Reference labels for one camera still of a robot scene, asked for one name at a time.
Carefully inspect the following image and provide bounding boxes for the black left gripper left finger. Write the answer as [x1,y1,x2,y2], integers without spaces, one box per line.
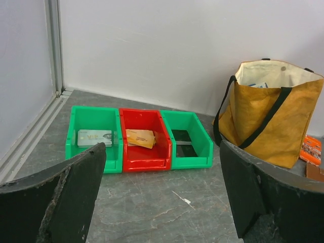
[1,143,106,242]

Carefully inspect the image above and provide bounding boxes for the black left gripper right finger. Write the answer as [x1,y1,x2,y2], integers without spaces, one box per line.
[220,141,323,242]

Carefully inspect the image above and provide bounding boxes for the brown leather card holder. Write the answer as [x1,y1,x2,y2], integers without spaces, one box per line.
[306,163,324,182]

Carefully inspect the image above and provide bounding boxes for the black card stack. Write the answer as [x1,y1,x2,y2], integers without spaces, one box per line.
[172,130,197,157]

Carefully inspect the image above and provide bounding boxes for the orange snack packet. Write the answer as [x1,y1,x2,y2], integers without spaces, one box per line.
[299,135,321,166]

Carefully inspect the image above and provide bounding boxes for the left green plastic bin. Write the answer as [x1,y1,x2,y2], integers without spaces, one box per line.
[65,106,124,174]

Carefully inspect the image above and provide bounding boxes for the green plastic bin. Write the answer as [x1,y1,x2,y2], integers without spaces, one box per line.
[160,110,214,170]
[65,106,124,174]

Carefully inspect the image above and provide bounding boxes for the mustard tote bag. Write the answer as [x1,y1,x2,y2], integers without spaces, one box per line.
[213,59,323,169]

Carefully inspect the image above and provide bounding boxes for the right green plastic bin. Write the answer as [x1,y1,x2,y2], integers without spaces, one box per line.
[160,110,214,170]

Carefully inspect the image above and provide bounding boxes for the red plastic bin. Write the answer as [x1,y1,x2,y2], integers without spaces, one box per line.
[119,108,172,173]

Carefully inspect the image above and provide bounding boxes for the left aluminium frame post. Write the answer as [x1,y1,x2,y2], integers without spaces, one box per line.
[45,0,65,97]

